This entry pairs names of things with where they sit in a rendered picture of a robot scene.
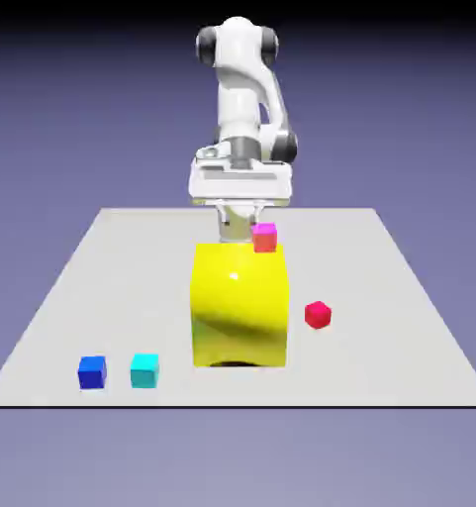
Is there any small red cube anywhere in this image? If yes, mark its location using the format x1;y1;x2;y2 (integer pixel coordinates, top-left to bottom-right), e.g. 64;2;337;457
304;300;333;331

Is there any large yellow box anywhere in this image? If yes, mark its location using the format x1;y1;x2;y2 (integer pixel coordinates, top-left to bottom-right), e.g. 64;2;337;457
190;242;290;369

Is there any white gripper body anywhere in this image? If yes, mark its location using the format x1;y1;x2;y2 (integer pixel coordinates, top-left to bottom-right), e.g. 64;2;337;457
188;157;294;208

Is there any small magenta cube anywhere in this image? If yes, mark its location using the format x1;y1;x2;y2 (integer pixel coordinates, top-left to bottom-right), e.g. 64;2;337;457
251;222;279;254

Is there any small cyan cube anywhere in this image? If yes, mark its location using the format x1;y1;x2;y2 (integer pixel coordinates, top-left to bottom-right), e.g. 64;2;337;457
129;353;160;390

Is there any small blue cube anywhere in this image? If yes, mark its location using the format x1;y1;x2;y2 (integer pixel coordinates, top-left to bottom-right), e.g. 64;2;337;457
77;355;108;391

